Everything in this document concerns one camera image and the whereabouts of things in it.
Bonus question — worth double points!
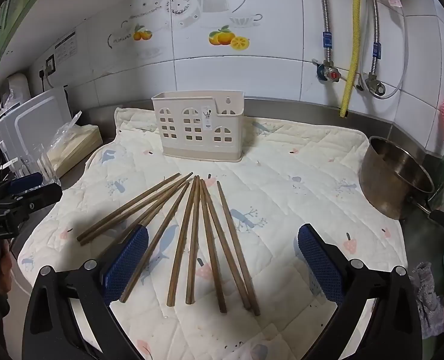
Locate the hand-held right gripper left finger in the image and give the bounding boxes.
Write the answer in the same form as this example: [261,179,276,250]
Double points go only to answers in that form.
[22,224,149,360]

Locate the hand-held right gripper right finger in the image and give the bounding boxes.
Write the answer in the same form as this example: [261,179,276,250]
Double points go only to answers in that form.
[297,223,422,360]

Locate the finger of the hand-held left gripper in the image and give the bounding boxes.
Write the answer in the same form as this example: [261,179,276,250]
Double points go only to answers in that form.
[8,183,63,214]
[0,172,44,200]

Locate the brown wooden chopstick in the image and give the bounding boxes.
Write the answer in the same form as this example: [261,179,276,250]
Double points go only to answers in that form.
[185,178,202,305]
[166,175,199,307]
[216,181,261,316]
[199,179,227,314]
[119,181,191,304]
[78,172,193,247]
[126,181,190,233]
[202,180,252,311]
[76,172,181,242]

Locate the beige plastic utensil holder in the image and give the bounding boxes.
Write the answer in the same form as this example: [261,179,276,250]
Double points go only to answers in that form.
[152,91,245,163]

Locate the clear drinking glass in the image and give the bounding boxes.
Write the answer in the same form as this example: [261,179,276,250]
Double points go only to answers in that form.
[18,144,61,185]

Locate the beige stack in plastic bag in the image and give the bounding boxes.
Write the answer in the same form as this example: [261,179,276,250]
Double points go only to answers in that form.
[47,112,103,178]

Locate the white cutting board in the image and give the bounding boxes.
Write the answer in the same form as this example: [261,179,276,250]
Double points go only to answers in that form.
[0,86,72,166]

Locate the white quilted printed mat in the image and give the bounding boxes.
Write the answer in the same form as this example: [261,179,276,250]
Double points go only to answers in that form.
[17,107,408,360]

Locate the stainless steel pot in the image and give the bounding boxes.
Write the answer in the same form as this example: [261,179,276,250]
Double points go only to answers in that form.
[359,136,444,241]

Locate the grey rag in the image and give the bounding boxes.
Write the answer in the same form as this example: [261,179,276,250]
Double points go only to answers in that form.
[410,262,444,340]

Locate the chrome water valve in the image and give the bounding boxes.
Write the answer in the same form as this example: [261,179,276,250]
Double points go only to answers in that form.
[357,73,387,97]

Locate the white printed wall label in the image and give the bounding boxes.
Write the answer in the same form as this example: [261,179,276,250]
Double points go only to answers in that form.
[55,32,78,64]

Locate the green window frame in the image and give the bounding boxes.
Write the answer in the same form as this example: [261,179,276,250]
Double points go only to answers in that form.
[0,0,53,98]

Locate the red handled water valve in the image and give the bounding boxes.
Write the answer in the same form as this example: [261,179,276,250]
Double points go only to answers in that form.
[312,59,343,82]

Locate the yellow corrugated gas hose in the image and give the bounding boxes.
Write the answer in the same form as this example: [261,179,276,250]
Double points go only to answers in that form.
[340,0,363,118]

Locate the braided metal hose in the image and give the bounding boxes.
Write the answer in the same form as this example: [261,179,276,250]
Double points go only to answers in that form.
[365,0,381,79]
[316,0,334,64]

